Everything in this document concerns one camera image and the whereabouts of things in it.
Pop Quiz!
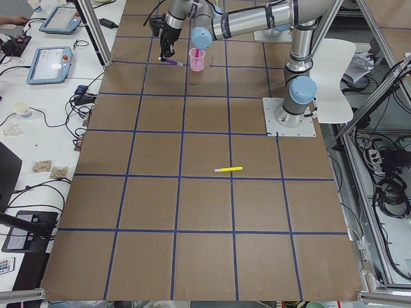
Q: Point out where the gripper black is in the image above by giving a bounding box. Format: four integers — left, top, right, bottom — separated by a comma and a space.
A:
150, 13, 180, 62

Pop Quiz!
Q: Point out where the purple pen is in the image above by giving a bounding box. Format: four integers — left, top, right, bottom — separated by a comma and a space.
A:
164, 58, 184, 67

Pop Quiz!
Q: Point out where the pink mesh cup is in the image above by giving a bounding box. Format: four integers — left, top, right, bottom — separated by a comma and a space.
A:
189, 47, 206, 72

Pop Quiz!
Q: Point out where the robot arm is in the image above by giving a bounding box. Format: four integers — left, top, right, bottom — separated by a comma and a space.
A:
145, 1, 334, 116

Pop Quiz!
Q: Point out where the black power adapter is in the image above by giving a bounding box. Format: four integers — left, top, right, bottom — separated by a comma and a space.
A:
99, 18, 118, 29

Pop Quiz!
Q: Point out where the blue teach pendant far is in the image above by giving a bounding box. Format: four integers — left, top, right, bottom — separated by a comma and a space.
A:
39, 6, 82, 35

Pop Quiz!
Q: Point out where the blue teach pendant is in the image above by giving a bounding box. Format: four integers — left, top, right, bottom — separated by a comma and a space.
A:
26, 46, 73, 85
39, 6, 82, 35

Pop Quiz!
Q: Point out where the blue teach pendant near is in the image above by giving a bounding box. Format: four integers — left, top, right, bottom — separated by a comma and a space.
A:
26, 46, 73, 85

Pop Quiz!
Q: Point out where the yellow pen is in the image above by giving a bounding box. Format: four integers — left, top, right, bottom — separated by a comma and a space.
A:
213, 166, 243, 173

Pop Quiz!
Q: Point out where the white chair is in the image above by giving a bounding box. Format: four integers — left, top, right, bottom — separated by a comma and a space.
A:
310, 38, 356, 124

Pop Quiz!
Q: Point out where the aluminium frame post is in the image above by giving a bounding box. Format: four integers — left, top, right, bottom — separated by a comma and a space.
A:
74, 0, 112, 67

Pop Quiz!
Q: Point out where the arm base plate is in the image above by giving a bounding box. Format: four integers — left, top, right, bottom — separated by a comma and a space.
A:
253, 29, 292, 43
263, 98, 317, 137

